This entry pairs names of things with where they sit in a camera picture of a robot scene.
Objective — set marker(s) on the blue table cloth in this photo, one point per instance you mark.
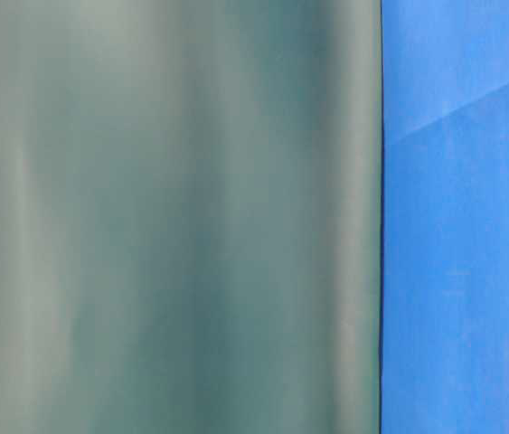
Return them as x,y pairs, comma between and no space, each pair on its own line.
445,315

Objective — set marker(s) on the blurred grey-green foreground panel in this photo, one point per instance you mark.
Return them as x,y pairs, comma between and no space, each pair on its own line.
189,216

